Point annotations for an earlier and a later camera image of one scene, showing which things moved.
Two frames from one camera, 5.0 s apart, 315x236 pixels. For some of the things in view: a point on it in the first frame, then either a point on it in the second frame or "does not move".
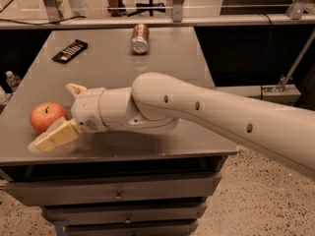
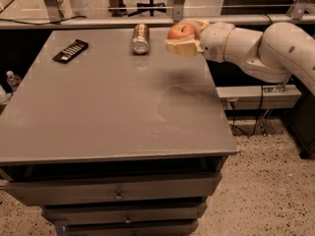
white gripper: (86, 110) -> (214, 40)
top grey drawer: (111, 190) does not move
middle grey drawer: (125, 214) does not move
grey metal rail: (157, 20) does not move
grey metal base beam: (284, 93) does not move
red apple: (44, 114) -> (183, 31)
